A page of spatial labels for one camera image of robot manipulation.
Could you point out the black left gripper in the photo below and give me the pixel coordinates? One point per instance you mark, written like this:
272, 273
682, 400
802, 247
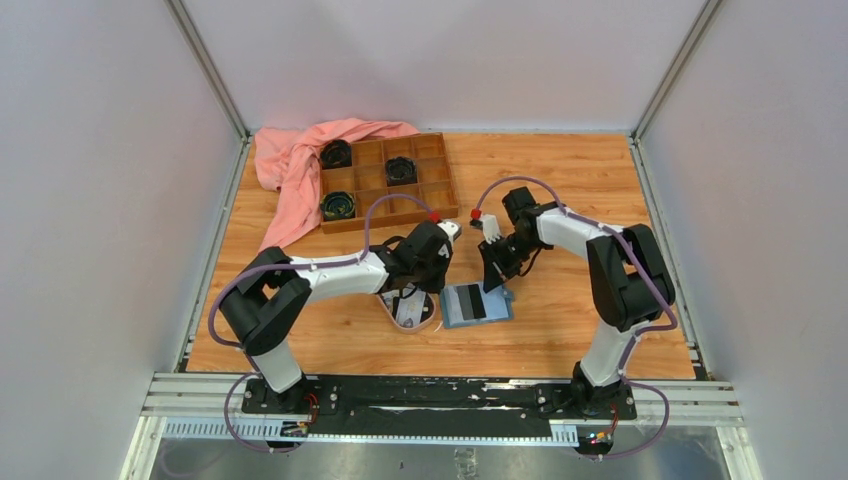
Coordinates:
443, 258

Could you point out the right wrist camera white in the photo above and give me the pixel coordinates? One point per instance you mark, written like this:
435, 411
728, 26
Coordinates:
487, 224

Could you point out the rolled black tie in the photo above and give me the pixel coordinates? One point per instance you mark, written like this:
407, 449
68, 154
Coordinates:
336, 154

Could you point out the dark grey card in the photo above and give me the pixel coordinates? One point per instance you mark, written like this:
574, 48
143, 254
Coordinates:
470, 302

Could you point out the teal leather card holder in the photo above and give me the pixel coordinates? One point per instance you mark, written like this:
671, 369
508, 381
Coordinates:
498, 305

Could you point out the wooden compartment tray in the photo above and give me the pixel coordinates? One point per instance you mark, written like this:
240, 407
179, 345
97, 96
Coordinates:
391, 206

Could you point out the aluminium frame rail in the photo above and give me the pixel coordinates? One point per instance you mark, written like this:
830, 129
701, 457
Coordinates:
182, 406

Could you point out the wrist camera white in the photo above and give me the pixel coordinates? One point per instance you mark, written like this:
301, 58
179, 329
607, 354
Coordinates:
487, 224
452, 229

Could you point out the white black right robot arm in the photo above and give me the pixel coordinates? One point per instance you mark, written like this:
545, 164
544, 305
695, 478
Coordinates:
629, 281

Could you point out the rolled dark dotted tie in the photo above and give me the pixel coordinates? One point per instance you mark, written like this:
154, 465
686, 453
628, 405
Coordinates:
400, 170

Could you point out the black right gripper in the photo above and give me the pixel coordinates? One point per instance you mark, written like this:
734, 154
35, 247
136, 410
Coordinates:
496, 274

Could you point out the pink cloth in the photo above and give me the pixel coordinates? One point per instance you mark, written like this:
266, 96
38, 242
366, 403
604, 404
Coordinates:
288, 162

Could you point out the pink oval card tray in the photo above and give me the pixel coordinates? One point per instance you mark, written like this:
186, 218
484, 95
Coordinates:
388, 301

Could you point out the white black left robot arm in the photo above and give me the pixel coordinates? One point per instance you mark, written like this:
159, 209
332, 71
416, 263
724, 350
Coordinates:
262, 304

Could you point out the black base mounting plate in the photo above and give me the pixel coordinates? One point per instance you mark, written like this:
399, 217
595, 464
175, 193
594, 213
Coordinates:
428, 406

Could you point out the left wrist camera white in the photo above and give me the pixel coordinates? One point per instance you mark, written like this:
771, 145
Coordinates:
452, 229

